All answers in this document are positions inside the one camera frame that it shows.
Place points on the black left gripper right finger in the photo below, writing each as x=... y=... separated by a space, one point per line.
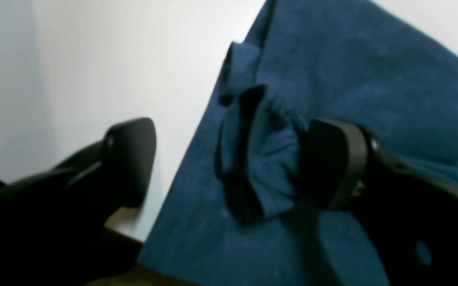
x=412 y=220

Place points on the navy blue t-shirt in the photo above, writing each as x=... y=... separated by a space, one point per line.
x=239 y=212

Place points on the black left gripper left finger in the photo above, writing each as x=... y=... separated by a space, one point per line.
x=52 y=224

